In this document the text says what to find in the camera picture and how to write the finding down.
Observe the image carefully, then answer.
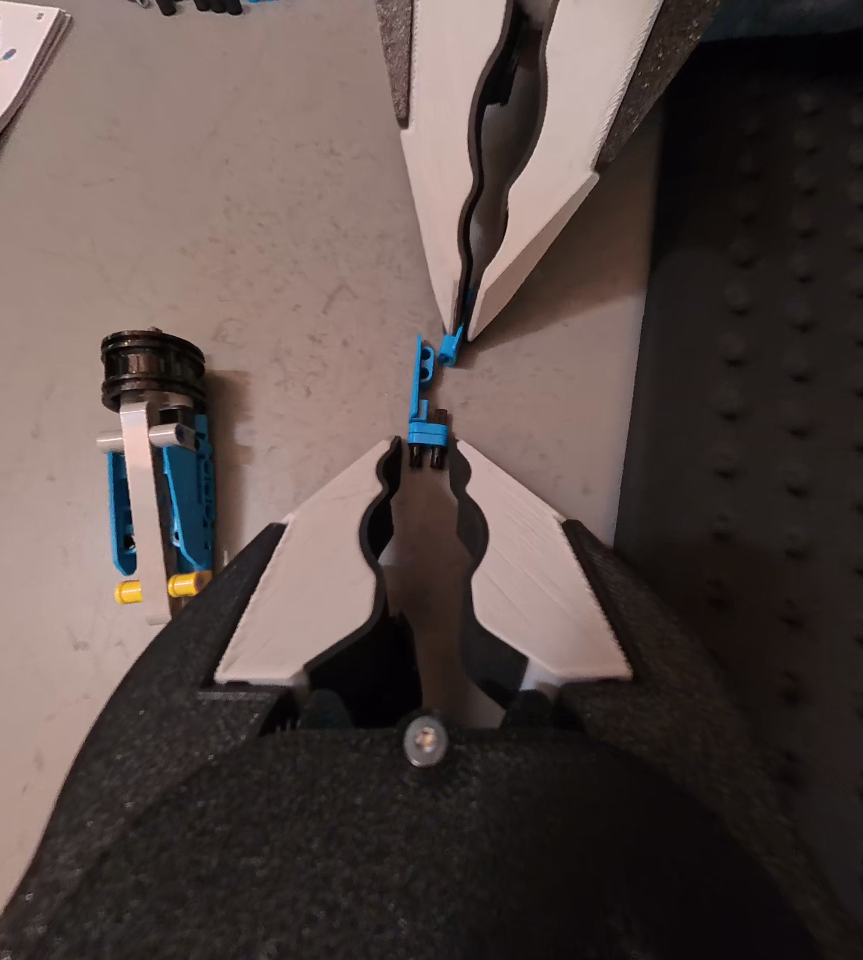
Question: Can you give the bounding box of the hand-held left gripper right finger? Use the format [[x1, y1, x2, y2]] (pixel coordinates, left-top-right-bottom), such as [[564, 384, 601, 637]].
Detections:
[[450, 438, 635, 706]]

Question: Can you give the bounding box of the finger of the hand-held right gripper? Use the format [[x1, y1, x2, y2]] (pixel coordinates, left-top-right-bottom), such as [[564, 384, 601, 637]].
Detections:
[[400, 0, 523, 339], [467, 0, 667, 345]]

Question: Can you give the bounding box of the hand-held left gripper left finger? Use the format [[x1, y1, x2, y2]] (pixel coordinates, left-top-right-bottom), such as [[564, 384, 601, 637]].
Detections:
[[212, 437, 404, 690]]

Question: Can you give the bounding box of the blue toy brick beam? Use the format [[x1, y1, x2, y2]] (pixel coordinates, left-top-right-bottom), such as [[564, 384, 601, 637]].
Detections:
[[436, 288, 472, 368], [409, 333, 442, 425]]

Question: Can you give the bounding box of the grey desk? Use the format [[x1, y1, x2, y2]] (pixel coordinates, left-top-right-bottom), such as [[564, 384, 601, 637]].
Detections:
[[0, 0, 665, 960]]

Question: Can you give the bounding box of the blue brick assembly with wheel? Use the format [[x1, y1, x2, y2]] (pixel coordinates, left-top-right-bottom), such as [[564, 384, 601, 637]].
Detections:
[[96, 326, 217, 628]]

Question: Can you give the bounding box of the pile of small brick parts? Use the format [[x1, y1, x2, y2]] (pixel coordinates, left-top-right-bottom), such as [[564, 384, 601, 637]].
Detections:
[[130, 0, 271, 18]]

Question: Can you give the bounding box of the black studded floor mat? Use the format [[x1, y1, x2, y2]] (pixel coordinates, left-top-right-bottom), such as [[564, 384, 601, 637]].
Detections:
[[615, 33, 863, 960]]

